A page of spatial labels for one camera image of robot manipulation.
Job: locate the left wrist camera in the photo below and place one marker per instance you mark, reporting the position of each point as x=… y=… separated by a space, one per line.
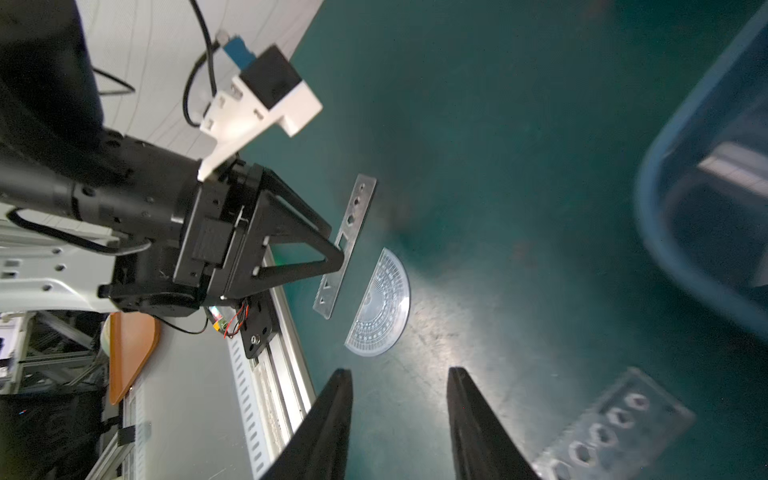
x=267 y=92

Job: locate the blue plastic storage box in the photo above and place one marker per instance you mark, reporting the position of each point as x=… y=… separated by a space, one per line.
x=700 y=197

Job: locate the clear protractor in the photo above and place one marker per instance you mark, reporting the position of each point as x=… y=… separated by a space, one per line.
x=384 y=310

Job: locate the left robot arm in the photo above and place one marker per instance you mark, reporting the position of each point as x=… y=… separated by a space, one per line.
x=132 y=226

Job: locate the green table mat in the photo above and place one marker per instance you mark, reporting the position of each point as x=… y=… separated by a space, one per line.
x=505 y=137

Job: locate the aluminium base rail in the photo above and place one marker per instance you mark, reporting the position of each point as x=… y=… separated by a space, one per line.
x=274 y=389

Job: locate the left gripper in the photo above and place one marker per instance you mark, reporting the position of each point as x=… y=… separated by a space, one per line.
x=178 y=278

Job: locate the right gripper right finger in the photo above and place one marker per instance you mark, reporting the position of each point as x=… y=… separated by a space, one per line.
x=481 y=447

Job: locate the clear stencil ruler wide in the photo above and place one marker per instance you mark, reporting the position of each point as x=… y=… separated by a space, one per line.
x=623 y=432

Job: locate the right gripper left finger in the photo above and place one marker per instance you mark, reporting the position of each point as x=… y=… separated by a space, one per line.
x=319 y=448

